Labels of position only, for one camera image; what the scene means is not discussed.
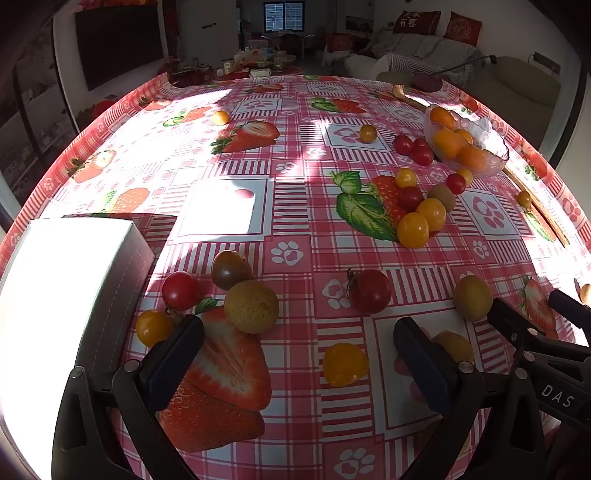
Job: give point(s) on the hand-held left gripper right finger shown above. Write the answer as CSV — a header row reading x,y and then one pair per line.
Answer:
x,y
425,364

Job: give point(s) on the dark glass cabinet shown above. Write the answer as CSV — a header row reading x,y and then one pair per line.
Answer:
x,y
32,115

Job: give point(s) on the dark brownish tomato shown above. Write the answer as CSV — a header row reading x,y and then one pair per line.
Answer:
x,y
231,269

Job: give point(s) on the clear glass bowl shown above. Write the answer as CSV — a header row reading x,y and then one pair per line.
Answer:
x,y
489,134

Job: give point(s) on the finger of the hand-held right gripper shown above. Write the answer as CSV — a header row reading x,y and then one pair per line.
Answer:
x,y
512,321
565,302

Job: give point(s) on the large red tomato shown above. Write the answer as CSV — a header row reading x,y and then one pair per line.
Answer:
x,y
369,290

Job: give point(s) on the beige armchair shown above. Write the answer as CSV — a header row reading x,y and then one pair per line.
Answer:
x,y
517,83

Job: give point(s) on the strawberry print tablecloth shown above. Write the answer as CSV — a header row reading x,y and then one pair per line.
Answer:
x,y
295,194

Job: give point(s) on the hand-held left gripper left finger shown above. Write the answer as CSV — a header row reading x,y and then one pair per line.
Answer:
x,y
173,364

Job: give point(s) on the red cushion with gold print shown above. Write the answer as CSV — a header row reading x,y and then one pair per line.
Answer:
x,y
415,23

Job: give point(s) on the dark purple object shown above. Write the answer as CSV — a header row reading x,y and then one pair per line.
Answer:
x,y
427,82

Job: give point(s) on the long wooden spoon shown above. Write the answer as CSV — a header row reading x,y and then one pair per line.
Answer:
x,y
540,212

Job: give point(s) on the window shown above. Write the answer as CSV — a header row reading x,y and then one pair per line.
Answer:
x,y
284,16

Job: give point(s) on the light grey sofa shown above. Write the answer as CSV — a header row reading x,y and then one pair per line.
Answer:
x,y
429,46

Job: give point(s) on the black flat television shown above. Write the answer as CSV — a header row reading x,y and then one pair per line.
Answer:
x,y
120,46

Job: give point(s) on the small yellow cherry tomato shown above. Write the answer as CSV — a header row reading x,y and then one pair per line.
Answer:
x,y
524,198

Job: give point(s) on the red patterned cushion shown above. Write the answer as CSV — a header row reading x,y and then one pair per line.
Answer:
x,y
462,28

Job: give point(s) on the plain red cushion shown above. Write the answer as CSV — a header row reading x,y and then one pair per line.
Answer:
x,y
339,41

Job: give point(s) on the round coffee table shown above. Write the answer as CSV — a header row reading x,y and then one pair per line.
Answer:
x,y
284,71

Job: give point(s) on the red cherry tomato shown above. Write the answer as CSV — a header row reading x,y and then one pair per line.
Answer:
x,y
410,197
456,183
421,142
423,156
180,290
402,144

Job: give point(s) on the white cardboard box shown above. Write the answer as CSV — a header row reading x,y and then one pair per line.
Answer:
x,y
60,300

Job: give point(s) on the brown longan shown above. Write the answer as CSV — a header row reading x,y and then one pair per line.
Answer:
x,y
472,297
586,293
251,307
455,346
442,196

